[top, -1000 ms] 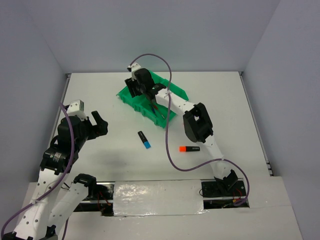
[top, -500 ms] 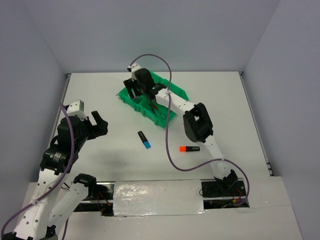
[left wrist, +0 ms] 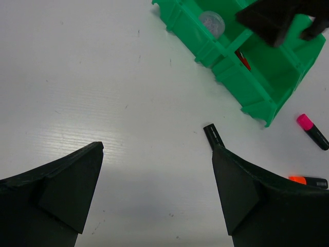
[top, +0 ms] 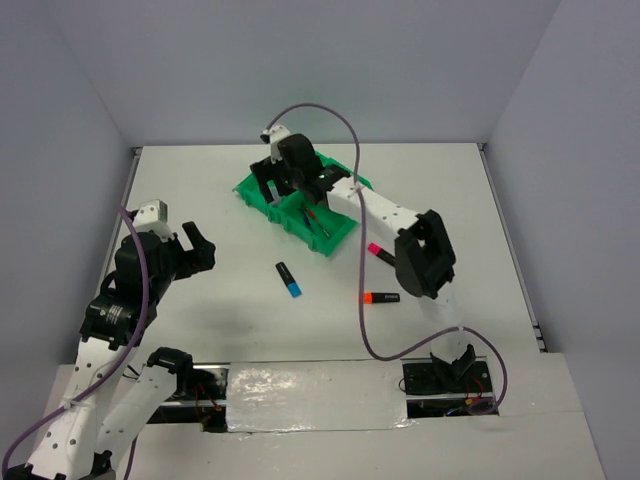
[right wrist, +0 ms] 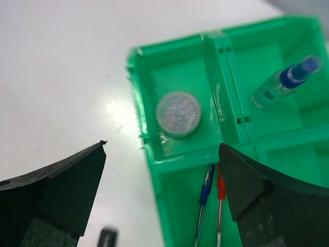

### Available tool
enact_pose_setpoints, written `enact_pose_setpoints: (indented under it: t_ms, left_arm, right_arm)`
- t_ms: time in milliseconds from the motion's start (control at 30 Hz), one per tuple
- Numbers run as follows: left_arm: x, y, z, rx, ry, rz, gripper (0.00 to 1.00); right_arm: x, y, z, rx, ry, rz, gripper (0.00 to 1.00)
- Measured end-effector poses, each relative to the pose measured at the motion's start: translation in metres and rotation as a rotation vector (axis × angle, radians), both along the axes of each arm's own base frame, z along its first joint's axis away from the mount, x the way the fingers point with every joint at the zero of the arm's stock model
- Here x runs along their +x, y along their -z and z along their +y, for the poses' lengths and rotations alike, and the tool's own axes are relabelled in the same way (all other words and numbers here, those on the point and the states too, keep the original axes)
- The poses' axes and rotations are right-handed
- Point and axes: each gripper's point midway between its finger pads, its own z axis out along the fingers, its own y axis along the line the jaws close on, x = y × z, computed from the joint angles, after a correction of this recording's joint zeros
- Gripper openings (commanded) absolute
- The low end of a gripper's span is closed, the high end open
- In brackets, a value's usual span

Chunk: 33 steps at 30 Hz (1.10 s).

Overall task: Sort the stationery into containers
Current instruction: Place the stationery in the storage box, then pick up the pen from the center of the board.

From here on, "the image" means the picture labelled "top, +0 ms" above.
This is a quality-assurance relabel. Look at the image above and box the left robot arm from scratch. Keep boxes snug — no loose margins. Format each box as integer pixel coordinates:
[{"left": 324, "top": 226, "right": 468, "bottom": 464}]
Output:
[{"left": 2, "top": 222, "right": 215, "bottom": 479}]

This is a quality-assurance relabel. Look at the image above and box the blue highlighter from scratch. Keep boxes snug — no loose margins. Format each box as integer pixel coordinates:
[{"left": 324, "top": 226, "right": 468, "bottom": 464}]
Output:
[{"left": 275, "top": 262, "right": 302, "bottom": 298}]

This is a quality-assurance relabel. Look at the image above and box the clear tub of paperclips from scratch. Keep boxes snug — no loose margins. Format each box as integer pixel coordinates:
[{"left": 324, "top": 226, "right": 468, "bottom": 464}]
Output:
[{"left": 267, "top": 181, "right": 281, "bottom": 206}]

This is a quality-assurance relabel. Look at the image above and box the silver tape sheet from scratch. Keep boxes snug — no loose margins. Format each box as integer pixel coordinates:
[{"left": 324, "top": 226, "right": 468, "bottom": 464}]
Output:
[{"left": 226, "top": 360, "right": 411, "bottom": 433}]

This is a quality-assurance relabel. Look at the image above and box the green four-compartment bin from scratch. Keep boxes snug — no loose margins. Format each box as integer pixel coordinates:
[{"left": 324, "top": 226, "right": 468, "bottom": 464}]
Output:
[{"left": 233, "top": 171, "right": 359, "bottom": 257}]

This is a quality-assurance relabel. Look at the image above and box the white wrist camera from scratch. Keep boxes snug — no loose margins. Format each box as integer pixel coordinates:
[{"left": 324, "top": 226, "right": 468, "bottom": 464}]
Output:
[
  {"left": 260, "top": 124, "right": 292, "bottom": 163},
  {"left": 133, "top": 199, "right": 175, "bottom": 242}
]

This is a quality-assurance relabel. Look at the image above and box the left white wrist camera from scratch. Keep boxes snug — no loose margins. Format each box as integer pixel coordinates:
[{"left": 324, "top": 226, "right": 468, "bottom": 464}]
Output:
[{"left": 133, "top": 199, "right": 175, "bottom": 242}]

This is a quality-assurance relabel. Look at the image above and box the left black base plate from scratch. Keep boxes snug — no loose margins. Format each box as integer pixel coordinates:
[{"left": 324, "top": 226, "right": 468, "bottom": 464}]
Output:
[{"left": 148, "top": 363, "right": 230, "bottom": 433}]

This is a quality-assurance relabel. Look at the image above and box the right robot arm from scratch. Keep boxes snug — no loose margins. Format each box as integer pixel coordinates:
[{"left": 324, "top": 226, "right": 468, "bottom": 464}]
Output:
[{"left": 250, "top": 125, "right": 475, "bottom": 391}]

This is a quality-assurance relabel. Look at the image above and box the pink highlighter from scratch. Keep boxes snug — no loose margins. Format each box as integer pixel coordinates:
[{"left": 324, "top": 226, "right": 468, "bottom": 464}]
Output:
[{"left": 367, "top": 242, "right": 395, "bottom": 266}]

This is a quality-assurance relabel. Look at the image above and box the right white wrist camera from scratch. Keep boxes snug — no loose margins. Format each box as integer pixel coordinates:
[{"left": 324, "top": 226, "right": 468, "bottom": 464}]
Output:
[{"left": 260, "top": 124, "right": 292, "bottom": 163}]

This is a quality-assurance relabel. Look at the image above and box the orange highlighter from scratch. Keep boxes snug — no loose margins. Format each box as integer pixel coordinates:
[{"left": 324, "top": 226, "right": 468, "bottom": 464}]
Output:
[{"left": 359, "top": 292, "right": 401, "bottom": 305}]

